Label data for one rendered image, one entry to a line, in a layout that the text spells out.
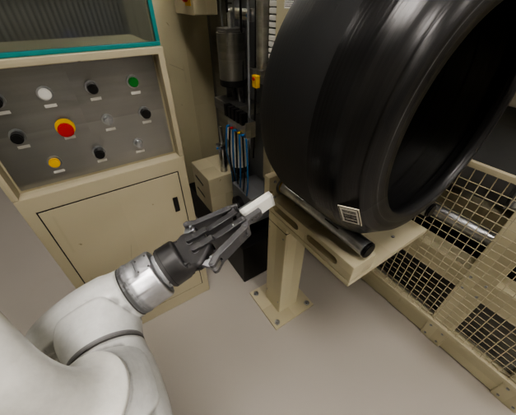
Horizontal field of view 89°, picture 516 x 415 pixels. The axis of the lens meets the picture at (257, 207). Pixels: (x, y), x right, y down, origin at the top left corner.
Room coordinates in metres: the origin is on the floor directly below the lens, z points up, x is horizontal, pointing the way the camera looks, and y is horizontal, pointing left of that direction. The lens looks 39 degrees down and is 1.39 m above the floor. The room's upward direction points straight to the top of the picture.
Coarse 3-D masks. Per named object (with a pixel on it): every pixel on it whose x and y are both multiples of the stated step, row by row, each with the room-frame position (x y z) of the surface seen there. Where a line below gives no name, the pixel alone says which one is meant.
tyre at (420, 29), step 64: (320, 0) 0.54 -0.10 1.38; (384, 0) 0.44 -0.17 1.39; (448, 0) 0.42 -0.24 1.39; (512, 0) 0.69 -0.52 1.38; (320, 64) 0.46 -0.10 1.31; (384, 64) 0.39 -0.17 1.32; (448, 64) 0.81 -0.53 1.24; (512, 64) 0.63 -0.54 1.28; (320, 128) 0.41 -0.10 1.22; (384, 128) 0.37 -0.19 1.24; (448, 128) 0.74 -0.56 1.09; (320, 192) 0.41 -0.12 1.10; (384, 192) 0.40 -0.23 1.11
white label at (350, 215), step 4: (340, 208) 0.39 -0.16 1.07; (344, 208) 0.38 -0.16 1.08; (348, 208) 0.38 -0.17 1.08; (352, 208) 0.37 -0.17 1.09; (340, 212) 0.39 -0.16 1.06; (344, 212) 0.39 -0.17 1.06; (348, 212) 0.38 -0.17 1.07; (352, 212) 0.38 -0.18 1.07; (356, 212) 0.37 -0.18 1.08; (344, 216) 0.39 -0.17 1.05; (348, 216) 0.39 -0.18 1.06; (352, 216) 0.38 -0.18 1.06; (356, 216) 0.37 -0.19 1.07; (344, 220) 0.40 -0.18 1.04; (348, 220) 0.39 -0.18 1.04; (352, 220) 0.39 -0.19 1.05; (356, 220) 0.38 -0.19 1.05; (360, 220) 0.38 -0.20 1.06; (356, 224) 0.39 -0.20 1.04; (360, 224) 0.38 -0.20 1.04
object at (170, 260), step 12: (180, 240) 0.33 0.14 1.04; (156, 252) 0.29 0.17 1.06; (168, 252) 0.29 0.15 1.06; (180, 252) 0.31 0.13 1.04; (192, 252) 0.30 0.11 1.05; (204, 252) 0.30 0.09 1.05; (168, 264) 0.27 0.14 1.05; (180, 264) 0.28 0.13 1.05; (192, 264) 0.28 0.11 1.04; (168, 276) 0.26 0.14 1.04; (180, 276) 0.27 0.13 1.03; (192, 276) 0.28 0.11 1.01
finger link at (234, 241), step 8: (240, 232) 0.33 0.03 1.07; (232, 240) 0.31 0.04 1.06; (240, 240) 0.32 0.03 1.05; (224, 248) 0.30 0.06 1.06; (232, 248) 0.31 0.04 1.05; (216, 256) 0.29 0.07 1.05; (224, 256) 0.30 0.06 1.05; (208, 264) 0.27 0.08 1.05; (216, 264) 0.28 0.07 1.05; (216, 272) 0.27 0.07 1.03
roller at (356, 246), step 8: (280, 184) 0.71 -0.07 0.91; (288, 192) 0.67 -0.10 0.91; (296, 200) 0.64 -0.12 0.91; (304, 208) 0.60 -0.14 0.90; (312, 208) 0.59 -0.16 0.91; (312, 216) 0.58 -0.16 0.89; (320, 216) 0.56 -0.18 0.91; (328, 224) 0.53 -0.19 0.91; (336, 232) 0.50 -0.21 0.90; (344, 232) 0.49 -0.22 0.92; (352, 232) 0.48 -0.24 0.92; (344, 240) 0.47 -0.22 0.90; (352, 240) 0.46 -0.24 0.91; (360, 240) 0.45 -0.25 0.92; (368, 240) 0.45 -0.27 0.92; (352, 248) 0.45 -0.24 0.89; (360, 248) 0.44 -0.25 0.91; (368, 248) 0.43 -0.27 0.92
